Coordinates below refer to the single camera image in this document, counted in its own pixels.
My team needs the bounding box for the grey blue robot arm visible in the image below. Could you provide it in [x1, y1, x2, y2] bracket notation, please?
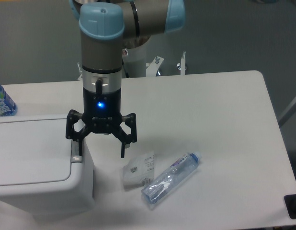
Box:
[66, 0, 185, 156]

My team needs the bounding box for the black clamp at table edge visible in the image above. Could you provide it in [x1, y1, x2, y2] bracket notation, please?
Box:
[284, 194, 296, 219]

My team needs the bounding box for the black cable on pedestal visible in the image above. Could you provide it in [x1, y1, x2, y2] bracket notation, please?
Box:
[121, 59, 130, 79]

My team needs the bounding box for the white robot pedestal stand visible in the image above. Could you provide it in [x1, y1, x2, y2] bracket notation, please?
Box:
[77, 35, 188, 81]

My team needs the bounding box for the blue labelled water bottle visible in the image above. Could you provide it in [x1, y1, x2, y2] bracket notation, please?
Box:
[0, 84, 18, 116]

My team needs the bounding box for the white plastic trash can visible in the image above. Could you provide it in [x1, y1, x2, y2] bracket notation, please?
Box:
[0, 115, 95, 215]

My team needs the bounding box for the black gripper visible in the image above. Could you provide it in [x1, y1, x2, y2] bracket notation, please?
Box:
[65, 89, 137, 158]

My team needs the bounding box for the white frame at right edge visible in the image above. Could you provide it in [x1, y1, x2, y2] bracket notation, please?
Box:
[278, 96, 296, 127]

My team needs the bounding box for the crushed clear plastic bottle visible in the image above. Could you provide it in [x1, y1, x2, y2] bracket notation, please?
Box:
[141, 152, 201, 206]

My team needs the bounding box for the crumpled white paper wrapper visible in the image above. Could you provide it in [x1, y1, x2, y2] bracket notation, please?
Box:
[120, 151, 155, 191]

